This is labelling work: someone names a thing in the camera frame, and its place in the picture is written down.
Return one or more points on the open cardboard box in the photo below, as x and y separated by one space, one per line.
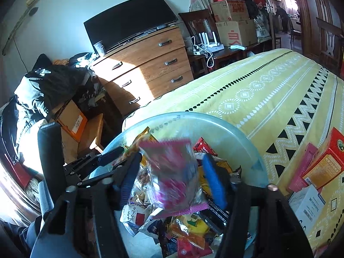
91 134

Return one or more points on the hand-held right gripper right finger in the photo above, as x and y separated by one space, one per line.
215 182

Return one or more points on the black flat television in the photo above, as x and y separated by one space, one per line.
129 21

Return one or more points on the brown cardboard box red print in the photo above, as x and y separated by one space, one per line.
236 33

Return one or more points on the white face mask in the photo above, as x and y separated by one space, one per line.
237 47

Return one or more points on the dark wooden chair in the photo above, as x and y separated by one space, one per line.
197 21

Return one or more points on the red orange upright box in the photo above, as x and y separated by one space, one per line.
326 164

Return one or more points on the red book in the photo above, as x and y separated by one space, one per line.
21 173

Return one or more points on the wooden dresser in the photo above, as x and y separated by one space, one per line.
150 67

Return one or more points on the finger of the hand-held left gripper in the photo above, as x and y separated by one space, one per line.
96 174
110 154

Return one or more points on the pink snack packet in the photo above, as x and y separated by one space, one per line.
172 172

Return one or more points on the heap of assorted snacks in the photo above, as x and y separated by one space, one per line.
188 231

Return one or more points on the orange cardboard box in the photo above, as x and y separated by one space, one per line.
72 121

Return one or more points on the white router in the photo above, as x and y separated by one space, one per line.
211 41

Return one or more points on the pile of dark clothes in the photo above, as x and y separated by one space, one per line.
48 86

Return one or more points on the patterned paper cup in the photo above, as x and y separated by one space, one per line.
99 49

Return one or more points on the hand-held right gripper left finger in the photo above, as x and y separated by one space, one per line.
129 180

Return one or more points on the white cardboard box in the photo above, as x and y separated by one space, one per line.
311 207

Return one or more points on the wooden wardrobe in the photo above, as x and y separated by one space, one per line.
311 5

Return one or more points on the black jacket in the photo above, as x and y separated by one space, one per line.
251 5

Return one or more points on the white power strip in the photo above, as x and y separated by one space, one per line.
196 50

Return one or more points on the pale blue plastic basin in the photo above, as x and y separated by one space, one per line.
236 145

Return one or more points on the dark wooden desk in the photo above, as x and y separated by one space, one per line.
233 55

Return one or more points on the carved wooden chair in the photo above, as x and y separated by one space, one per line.
330 43

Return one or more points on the printed woven bag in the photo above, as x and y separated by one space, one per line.
263 27

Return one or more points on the flat red box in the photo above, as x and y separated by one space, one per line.
302 169

